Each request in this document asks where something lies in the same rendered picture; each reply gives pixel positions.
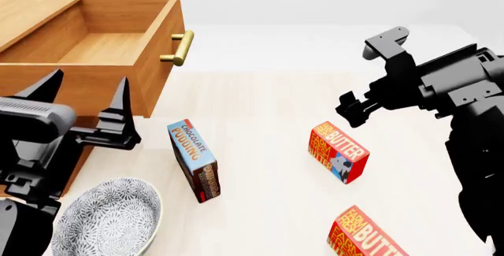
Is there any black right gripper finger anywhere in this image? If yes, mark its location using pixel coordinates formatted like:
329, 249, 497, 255
335, 102, 380, 129
339, 89, 373, 107

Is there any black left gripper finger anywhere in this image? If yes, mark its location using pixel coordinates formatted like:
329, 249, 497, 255
97, 76, 134, 129
10, 69, 65, 104

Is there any red butter box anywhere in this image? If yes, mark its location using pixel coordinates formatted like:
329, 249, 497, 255
307, 120, 371, 185
326, 204, 411, 256

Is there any open wooden drawer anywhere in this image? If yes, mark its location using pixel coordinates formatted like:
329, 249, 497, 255
0, 0, 187, 119

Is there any chocolate pudding box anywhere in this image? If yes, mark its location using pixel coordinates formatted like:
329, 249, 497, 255
166, 118, 221, 204

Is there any grey floral patterned bowl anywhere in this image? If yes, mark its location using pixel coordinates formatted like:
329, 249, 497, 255
50, 177, 164, 256

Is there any grey left gripper camera box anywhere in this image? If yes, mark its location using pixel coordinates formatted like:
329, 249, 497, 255
0, 95, 78, 144

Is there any grey right gripper camera mount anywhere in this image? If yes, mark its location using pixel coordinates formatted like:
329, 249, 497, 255
361, 25, 411, 61

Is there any brass drawer handle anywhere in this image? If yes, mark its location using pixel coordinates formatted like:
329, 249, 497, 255
159, 29, 195, 67

